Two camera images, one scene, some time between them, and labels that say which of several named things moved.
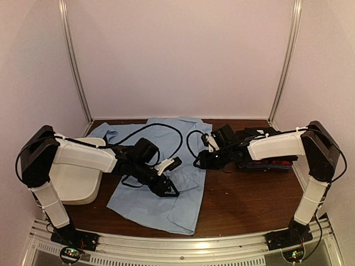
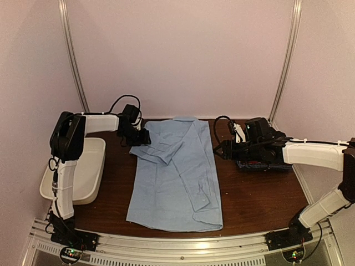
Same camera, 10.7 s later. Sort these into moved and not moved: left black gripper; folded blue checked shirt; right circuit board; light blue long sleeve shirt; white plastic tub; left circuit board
Moved: light blue long sleeve shirt; left black gripper
Not moved: folded blue checked shirt; white plastic tub; right circuit board; left circuit board
